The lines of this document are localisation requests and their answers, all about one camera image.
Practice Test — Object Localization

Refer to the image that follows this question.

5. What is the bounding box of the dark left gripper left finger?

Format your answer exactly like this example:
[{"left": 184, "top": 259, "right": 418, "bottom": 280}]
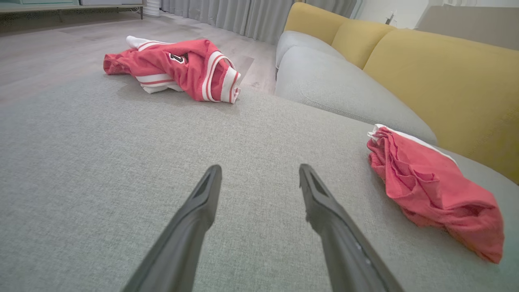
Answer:
[{"left": 122, "top": 164, "right": 223, "bottom": 292}]

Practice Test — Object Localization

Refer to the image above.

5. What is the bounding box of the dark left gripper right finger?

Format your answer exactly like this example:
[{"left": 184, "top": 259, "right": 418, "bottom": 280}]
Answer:
[{"left": 298, "top": 163, "right": 406, "bottom": 292}]

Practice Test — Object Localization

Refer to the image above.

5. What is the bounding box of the plain red white-trimmed garment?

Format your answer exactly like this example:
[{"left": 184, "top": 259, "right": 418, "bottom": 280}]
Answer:
[{"left": 367, "top": 124, "right": 506, "bottom": 264}]

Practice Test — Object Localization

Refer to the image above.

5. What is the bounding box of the red jersey with black number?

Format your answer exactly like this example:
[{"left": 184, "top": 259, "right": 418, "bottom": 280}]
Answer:
[{"left": 103, "top": 36, "right": 242, "bottom": 104}]

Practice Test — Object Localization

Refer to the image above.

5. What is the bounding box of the long grey sofa seat cushion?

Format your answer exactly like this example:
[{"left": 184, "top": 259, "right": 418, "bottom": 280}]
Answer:
[{"left": 275, "top": 45, "right": 438, "bottom": 145}]

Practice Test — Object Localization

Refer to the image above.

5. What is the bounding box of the large yellow sofa back cushion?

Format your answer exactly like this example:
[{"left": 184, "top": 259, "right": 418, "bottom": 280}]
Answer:
[{"left": 363, "top": 28, "right": 519, "bottom": 185}]

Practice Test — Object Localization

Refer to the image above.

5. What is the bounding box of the short grey sofa seat cushion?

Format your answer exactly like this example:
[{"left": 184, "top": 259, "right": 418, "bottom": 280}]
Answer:
[{"left": 276, "top": 30, "right": 345, "bottom": 69}]

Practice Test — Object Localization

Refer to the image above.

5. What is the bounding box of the medium yellow sofa back cushion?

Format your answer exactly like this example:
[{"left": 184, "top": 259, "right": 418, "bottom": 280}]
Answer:
[{"left": 331, "top": 19, "right": 397, "bottom": 70}]

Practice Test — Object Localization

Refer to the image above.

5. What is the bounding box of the small yellow sofa back cushion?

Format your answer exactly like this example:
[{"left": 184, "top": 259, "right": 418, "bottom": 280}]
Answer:
[{"left": 283, "top": 2, "right": 350, "bottom": 45}]

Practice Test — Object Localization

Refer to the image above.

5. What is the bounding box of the grey pleated curtain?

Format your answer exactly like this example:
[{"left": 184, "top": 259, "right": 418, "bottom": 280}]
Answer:
[{"left": 160, "top": 0, "right": 358, "bottom": 45}]

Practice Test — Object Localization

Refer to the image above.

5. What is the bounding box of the white ribbed cylinder appliance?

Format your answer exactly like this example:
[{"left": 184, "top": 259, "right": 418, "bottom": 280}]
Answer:
[{"left": 144, "top": 0, "right": 162, "bottom": 17}]

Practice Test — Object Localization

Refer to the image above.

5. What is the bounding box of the grey-brown flat board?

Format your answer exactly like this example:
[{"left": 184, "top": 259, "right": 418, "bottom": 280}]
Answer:
[{"left": 415, "top": 4, "right": 519, "bottom": 52}]

